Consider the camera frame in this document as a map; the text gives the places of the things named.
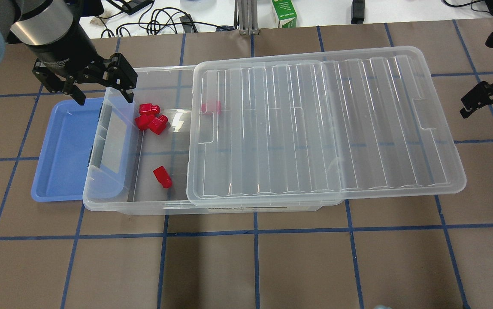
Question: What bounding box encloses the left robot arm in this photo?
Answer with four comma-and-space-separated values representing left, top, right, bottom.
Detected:
0, 0, 138, 105

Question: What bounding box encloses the clear plastic storage box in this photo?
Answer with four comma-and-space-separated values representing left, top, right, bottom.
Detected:
83, 65, 341, 215

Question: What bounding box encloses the clear plastic box lid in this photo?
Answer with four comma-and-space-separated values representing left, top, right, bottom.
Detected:
186, 46, 466, 206

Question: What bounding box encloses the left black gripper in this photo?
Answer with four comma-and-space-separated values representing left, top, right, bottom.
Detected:
32, 20, 138, 106

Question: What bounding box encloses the blue plastic tray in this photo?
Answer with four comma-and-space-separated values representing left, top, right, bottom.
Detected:
30, 98, 103, 202

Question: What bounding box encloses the aluminium frame post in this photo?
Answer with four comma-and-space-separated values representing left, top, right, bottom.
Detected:
234, 0, 259, 35

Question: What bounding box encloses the black power adapter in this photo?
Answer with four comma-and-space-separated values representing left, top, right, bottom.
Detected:
121, 0, 154, 15

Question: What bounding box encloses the green white carton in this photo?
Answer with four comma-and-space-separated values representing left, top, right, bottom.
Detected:
270, 0, 298, 29

